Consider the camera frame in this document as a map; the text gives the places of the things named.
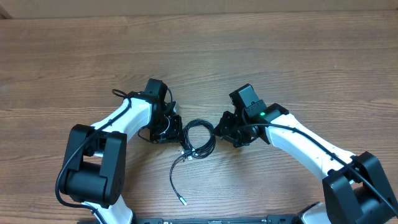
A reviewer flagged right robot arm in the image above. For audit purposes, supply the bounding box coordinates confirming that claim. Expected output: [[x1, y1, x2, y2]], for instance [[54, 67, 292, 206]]
[[215, 84, 397, 224]]

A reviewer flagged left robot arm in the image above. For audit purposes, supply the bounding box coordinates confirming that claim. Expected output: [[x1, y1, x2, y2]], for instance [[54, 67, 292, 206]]
[[55, 78, 182, 223]]

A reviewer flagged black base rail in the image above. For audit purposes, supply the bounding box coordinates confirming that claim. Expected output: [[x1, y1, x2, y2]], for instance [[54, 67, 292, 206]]
[[133, 214, 303, 224]]

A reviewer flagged black usb cable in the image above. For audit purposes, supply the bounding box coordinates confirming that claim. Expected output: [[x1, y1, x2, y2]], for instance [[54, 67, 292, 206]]
[[169, 119, 217, 207]]

